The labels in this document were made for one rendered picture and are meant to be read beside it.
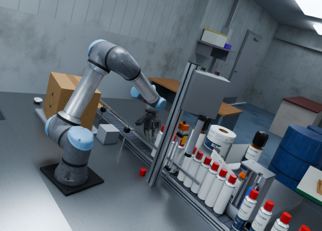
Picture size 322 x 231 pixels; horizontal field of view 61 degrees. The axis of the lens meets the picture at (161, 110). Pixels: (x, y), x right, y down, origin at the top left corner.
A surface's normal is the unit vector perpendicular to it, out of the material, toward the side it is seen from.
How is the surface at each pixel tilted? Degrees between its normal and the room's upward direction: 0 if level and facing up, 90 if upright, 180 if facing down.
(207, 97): 90
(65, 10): 90
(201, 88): 90
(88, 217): 0
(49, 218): 0
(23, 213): 0
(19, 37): 90
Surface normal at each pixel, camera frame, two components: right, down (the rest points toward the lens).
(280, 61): -0.58, 0.06
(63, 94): 0.51, 0.41
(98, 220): 0.31, -0.91
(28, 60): 0.75, 0.42
